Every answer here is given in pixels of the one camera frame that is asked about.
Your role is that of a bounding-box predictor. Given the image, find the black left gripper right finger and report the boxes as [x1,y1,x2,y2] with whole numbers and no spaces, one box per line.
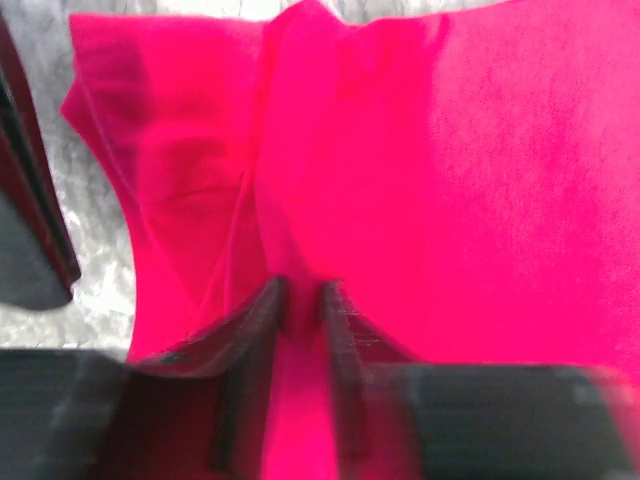
[322,283,639,479]

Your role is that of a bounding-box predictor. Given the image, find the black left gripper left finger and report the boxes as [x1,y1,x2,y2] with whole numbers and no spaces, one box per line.
[1,278,288,479]

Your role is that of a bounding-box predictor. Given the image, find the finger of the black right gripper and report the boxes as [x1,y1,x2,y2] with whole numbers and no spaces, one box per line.
[1,23,81,311]

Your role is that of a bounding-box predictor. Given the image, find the red t-shirt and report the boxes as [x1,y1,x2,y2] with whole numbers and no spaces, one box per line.
[61,1,639,479]

